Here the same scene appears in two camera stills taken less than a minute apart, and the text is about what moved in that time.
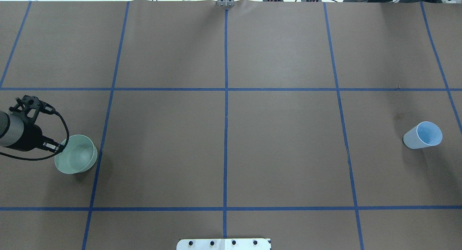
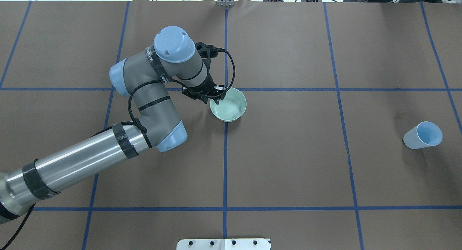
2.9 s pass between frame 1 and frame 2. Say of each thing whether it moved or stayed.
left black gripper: moved
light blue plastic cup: stayed
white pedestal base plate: stayed
